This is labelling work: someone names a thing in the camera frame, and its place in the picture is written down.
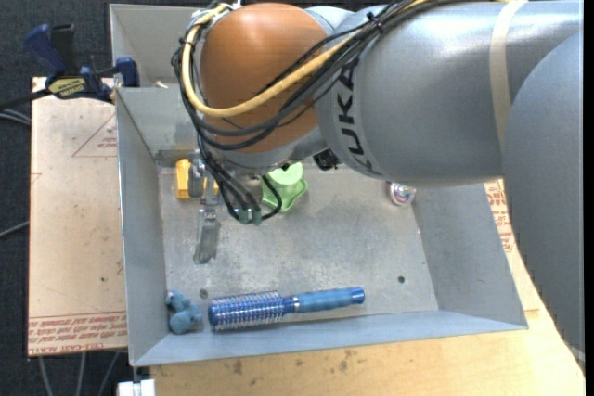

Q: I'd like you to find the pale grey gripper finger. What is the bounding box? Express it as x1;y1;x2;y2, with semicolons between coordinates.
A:
192;215;221;266

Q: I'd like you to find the yellow block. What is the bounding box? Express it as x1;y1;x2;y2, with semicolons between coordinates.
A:
174;158;220;200

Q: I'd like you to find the blue toy animal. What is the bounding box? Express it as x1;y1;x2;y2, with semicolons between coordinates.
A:
164;289;204;336

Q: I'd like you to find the blue round hairbrush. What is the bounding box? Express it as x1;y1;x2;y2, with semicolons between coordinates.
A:
206;286;367;333

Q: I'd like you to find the light green plastic cup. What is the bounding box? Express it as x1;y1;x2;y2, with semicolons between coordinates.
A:
260;161;309;214

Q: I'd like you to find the grey metal bin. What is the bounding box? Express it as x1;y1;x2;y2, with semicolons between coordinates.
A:
109;3;530;368

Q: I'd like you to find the brown cardboard board, red print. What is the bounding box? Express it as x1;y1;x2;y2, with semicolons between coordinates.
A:
26;75;130;358

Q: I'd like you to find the black cylinder on white bracket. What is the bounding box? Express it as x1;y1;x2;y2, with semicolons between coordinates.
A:
312;147;343;172

